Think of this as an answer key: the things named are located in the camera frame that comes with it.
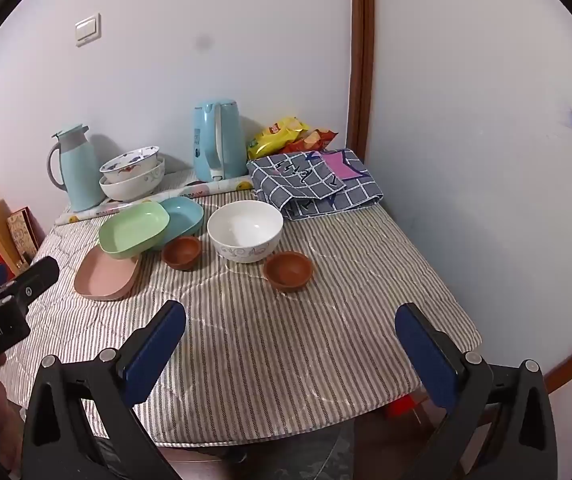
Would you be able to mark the small brown bowl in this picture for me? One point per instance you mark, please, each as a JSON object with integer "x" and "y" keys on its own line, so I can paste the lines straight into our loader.
{"x": 181, "y": 252}
{"x": 288, "y": 271}

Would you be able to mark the grey checked cloth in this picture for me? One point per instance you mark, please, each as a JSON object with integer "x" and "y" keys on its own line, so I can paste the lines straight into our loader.
{"x": 311, "y": 185}

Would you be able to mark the red object under table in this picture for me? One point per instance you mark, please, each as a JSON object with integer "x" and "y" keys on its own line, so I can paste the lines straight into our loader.
{"x": 401, "y": 406}

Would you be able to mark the blue plastic plate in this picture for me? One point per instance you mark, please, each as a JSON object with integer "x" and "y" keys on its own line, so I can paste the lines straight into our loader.
{"x": 185, "y": 217}

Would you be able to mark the green plastic plate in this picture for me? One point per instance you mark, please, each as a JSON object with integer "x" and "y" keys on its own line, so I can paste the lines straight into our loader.
{"x": 133, "y": 230}

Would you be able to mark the pink plastic plate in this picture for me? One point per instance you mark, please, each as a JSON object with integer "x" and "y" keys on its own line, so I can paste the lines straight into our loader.
{"x": 103, "y": 277}

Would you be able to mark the white wall light switch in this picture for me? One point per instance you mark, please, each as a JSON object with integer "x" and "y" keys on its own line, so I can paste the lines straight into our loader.
{"x": 88, "y": 30}

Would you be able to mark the light blue electric kettle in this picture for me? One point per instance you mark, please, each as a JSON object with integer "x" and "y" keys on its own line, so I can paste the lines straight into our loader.
{"x": 215, "y": 140}

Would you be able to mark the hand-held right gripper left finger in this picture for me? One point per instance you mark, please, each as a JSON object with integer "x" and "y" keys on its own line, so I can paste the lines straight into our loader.
{"x": 153, "y": 345}

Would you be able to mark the brown patterned box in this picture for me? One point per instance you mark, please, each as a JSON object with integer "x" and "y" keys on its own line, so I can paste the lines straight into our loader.
{"x": 24, "y": 235}

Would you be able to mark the light blue thermos jug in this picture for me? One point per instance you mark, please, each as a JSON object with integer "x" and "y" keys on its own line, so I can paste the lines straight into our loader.
{"x": 78, "y": 170}

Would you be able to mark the fruit print table mat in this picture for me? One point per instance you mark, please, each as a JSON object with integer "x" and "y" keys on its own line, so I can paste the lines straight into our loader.
{"x": 185, "y": 191}

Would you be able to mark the red snack bag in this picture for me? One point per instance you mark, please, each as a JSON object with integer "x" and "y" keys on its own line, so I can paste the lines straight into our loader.
{"x": 316, "y": 139}

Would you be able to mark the yellow snack bag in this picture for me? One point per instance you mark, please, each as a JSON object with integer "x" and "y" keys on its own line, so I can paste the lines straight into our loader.
{"x": 271, "y": 140}

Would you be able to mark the white bowl with red motif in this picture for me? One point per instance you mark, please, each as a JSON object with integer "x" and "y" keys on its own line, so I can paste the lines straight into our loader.
{"x": 130, "y": 160}

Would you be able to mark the white ceramic bowl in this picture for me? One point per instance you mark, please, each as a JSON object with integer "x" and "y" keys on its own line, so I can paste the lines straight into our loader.
{"x": 246, "y": 232}

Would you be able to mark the striped quilted tablecloth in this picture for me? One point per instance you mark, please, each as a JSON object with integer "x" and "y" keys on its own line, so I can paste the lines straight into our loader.
{"x": 276, "y": 350}

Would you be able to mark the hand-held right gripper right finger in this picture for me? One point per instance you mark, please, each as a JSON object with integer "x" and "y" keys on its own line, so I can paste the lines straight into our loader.
{"x": 423, "y": 355}

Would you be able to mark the brown wooden door frame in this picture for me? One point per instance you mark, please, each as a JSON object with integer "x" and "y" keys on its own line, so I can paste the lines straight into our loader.
{"x": 362, "y": 60}

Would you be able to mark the large white bowl grey scrolls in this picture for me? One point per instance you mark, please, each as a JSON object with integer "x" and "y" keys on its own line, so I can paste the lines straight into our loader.
{"x": 133, "y": 187}

